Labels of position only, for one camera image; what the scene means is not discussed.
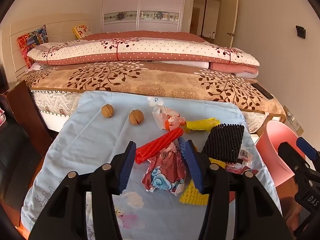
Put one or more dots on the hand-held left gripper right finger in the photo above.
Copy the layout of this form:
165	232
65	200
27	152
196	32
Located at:
193	165

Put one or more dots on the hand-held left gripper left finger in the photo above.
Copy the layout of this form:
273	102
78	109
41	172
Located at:
126	167

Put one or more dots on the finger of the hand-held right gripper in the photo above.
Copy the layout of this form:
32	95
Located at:
292	158
306	146

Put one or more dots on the pink plastic bucket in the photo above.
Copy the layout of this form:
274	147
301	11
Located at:
275	150

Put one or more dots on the red blue wrapper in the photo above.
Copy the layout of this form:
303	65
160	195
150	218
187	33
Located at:
165	172

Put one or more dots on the yellow foam fruit net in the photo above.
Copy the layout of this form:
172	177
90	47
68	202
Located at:
192	197

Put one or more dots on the yellow plastic bag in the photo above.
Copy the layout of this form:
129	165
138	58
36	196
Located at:
200	125

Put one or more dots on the clear orange plastic bag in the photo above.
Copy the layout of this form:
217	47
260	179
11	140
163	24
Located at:
166	118

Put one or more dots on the black foam fruit net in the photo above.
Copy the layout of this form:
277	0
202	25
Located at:
223	141

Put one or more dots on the red foam fruit net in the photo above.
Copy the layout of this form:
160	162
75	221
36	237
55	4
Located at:
160	145

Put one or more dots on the light blue floral cloth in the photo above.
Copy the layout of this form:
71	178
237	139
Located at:
87	140

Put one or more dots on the clear wrapper with red label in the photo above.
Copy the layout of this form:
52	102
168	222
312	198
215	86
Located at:
243	156

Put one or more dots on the brown walnut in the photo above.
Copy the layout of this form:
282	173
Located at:
136	116
107	110

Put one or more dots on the black smartphone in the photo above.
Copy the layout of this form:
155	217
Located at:
262	91

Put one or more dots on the brown leaf pattern blanket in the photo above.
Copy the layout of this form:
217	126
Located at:
162	80

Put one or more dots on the folded pink blanket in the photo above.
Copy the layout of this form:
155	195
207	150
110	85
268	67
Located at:
232	67

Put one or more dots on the brown wooden nightstand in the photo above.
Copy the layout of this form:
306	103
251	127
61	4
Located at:
25	112

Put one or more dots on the dotted tree print quilt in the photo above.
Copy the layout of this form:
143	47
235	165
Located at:
150	50

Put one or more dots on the yellow floral pillow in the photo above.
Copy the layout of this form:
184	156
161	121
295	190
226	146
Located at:
81	31

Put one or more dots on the brown sliding door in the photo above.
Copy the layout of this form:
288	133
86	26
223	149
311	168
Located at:
207	17

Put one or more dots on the white room door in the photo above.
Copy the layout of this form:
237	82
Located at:
228	20

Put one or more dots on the colourful printed pillow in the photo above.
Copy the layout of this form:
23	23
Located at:
33	40

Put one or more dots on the cream headboard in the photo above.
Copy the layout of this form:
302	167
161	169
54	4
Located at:
15	55

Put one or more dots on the white wardrobe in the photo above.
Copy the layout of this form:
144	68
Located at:
142	2

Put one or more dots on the row of wall sockets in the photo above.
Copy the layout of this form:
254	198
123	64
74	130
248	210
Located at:
293	122

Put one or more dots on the wooden bed frame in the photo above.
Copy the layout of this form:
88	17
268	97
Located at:
265	123

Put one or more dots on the black wall box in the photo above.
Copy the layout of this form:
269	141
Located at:
300	31

